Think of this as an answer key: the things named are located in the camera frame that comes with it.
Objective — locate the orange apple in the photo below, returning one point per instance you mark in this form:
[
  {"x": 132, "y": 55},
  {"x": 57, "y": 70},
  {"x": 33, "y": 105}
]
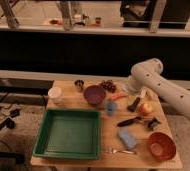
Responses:
[{"x": 145, "y": 109}]

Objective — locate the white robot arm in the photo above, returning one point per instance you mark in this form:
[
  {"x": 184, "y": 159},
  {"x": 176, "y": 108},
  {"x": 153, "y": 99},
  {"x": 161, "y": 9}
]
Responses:
[{"x": 148, "y": 73}]

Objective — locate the small metal cup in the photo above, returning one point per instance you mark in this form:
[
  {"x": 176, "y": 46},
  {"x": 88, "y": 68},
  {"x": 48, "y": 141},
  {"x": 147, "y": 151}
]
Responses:
[{"x": 79, "y": 85}]

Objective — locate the yellow banana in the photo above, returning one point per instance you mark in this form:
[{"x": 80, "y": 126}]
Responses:
[{"x": 150, "y": 94}]

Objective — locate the purple bowl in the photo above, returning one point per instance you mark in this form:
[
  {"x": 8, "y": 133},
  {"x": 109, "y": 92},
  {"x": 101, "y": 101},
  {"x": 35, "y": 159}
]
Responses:
[{"x": 94, "y": 94}]

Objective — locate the blue sponge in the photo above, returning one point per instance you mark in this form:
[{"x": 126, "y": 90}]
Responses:
[{"x": 126, "y": 137}]

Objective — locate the red orange bowl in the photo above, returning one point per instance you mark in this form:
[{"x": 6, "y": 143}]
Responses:
[{"x": 161, "y": 146}]

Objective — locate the black handled tool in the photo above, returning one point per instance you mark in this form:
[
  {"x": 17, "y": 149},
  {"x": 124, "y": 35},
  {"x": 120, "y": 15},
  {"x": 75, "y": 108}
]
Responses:
[{"x": 129, "y": 121}]

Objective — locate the white paper cup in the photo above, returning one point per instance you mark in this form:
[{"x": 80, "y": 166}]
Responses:
[{"x": 55, "y": 94}]

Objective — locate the dark grape bunch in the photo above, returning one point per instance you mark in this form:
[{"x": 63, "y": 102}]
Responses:
[{"x": 108, "y": 85}]

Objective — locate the green plastic tray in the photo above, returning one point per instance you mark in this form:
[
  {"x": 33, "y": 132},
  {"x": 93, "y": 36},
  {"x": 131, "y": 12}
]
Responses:
[{"x": 69, "y": 134}]

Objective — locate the black rectangular block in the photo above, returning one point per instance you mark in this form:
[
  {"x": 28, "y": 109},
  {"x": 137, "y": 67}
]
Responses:
[{"x": 134, "y": 105}]

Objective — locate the metal fork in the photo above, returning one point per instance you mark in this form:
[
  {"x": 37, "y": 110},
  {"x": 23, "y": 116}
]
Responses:
[{"x": 113, "y": 151}]

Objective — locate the orange pepper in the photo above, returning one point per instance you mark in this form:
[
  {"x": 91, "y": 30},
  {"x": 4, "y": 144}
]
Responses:
[{"x": 118, "y": 96}]

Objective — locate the small blue cup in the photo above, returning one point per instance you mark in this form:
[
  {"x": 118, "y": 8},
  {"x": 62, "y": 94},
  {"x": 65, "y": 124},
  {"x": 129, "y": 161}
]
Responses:
[{"x": 110, "y": 108}]

